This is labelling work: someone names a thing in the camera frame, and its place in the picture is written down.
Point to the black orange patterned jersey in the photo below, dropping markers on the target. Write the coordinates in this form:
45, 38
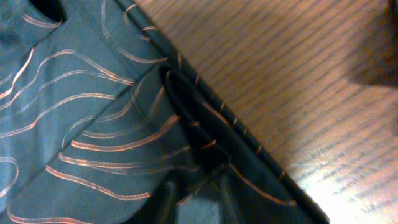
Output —
103, 121

